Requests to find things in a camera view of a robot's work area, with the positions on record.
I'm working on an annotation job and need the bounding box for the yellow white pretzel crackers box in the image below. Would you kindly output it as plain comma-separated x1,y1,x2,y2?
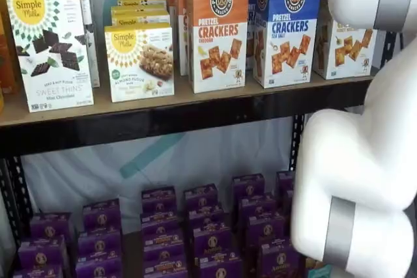
314,7,379,80

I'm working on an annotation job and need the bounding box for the wooden shelf board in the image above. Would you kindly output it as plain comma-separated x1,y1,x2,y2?
0,66,375,128

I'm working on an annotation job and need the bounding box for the purple Annie's cracker box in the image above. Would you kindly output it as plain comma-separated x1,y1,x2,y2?
140,212,179,233
77,229,122,259
12,264,65,278
259,241,308,278
246,214,288,245
29,212,75,242
276,170,296,194
232,174,265,197
81,198,122,233
238,194,278,219
142,229,185,262
194,255,244,278
141,186,177,215
183,183,219,209
143,258,189,278
282,189,295,209
75,257,124,278
192,225,233,258
188,205,226,229
18,236,68,268

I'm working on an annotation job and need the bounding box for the blue white pretzel crackers box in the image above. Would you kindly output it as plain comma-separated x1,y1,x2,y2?
244,0,323,70
252,0,322,89

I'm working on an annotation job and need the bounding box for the Simple Mills almond bars box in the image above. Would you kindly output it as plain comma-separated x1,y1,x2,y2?
104,23,175,103
117,0,167,9
110,6,171,27

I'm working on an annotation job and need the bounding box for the Simple Mills sweet thins box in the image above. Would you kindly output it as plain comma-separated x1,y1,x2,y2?
24,0,100,89
5,0,95,113

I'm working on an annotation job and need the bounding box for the orange snack box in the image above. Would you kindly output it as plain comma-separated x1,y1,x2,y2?
0,0,23,95

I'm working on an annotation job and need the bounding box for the black metal shelving frame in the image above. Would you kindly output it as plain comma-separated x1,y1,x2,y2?
0,29,405,278

